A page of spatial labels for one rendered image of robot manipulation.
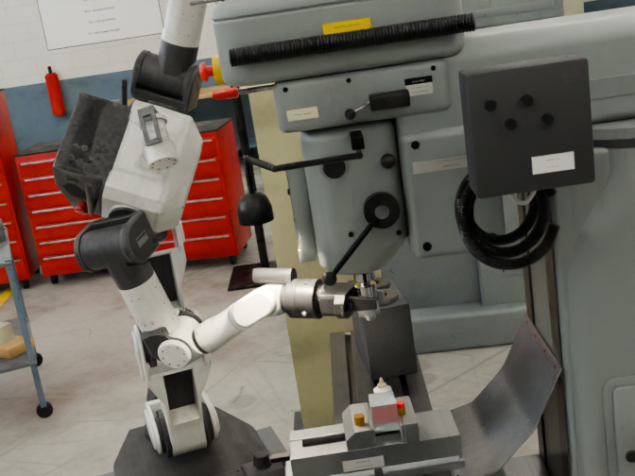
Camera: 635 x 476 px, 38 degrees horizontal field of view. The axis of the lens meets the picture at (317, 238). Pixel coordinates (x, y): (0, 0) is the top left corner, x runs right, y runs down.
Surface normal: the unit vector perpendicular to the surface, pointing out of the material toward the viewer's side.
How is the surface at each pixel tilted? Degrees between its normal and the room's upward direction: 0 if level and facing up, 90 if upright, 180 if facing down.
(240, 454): 0
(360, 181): 90
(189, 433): 104
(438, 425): 0
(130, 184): 59
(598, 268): 90
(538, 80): 90
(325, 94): 90
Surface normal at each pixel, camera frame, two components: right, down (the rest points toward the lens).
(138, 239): 0.90, -0.17
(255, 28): 0.00, 0.27
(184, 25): 0.22, 0.44
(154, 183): 0.19, -0.31
